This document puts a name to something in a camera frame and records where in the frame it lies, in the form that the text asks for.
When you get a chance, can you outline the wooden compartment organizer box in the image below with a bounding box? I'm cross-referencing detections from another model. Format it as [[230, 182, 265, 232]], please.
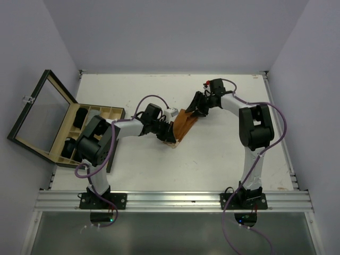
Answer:
[[54, 104, 126, 174]]

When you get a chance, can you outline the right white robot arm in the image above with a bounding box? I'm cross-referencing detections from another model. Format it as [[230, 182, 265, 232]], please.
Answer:
[[185, 78, 275, 209]]

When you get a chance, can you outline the white wall latch clip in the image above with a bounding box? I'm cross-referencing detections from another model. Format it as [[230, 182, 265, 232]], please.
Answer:
[[22, 96, 35, 104]]

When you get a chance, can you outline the glass box lid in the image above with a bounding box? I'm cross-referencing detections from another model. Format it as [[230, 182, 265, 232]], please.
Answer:
[[7, 70, 79, 164]]

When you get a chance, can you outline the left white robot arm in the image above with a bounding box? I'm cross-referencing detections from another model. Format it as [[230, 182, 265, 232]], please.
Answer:
[[75, 103, 179, 209]]

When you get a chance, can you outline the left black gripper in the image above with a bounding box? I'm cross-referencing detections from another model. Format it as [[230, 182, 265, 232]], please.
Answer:
[[150, 118, 175, 143]]

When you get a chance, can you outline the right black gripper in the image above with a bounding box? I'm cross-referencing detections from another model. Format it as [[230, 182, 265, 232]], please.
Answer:
[[185, 90, 215, 117]]

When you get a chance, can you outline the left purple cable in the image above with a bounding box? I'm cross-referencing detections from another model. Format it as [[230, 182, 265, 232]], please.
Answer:
[[74, 95, 171, 229]]

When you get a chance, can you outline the black underwear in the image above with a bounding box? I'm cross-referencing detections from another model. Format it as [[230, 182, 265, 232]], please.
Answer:
[[61, 137, 76, 158], [73, 107, 88, 129]]

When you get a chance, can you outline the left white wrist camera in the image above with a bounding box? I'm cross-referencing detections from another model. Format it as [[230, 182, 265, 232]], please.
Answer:
[[164, 108, 179, 123]]

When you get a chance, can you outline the rolled black underwear in box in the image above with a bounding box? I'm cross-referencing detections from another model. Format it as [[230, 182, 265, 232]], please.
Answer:
[[61, 137, 76, 158]]

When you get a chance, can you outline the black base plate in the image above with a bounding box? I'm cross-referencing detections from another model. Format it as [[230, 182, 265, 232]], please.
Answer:
[[219, 187, 268, 210], [77, 192, 127, 210]]

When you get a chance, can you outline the grey striped underwear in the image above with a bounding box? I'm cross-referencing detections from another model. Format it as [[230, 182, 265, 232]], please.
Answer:
[[88, 109, 100, 118]]

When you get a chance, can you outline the orange underwear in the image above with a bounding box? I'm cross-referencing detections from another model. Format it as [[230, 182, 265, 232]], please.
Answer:
[[163, 109, 198, 148]]

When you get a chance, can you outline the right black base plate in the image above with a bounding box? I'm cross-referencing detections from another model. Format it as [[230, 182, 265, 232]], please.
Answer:
[[219, 187, 268, 210]]

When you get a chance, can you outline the aluminium mounting rail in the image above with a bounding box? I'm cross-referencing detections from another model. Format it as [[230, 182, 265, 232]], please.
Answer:
[[34, 191, 313, 213]]

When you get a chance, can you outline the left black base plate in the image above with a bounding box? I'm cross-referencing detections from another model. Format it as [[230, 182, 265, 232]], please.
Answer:
[[77, 192, 127, 210]]

